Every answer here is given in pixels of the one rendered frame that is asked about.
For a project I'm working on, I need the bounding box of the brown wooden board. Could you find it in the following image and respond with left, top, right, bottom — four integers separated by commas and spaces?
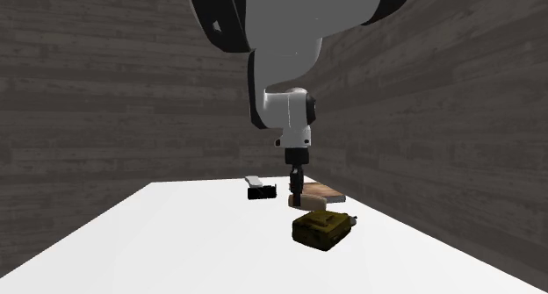
301, 182, 347, 204

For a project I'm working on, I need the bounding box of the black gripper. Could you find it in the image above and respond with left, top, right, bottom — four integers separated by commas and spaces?
284, 147, 310, 207

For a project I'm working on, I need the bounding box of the olive green toy tank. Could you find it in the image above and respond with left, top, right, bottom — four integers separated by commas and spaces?
292, 210, 358, 252

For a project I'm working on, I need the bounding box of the tan oval block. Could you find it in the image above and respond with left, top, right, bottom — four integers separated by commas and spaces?
287, 192, 328, 212

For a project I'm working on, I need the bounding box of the black box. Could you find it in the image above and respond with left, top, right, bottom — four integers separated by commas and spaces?
247, 184, 278, 201

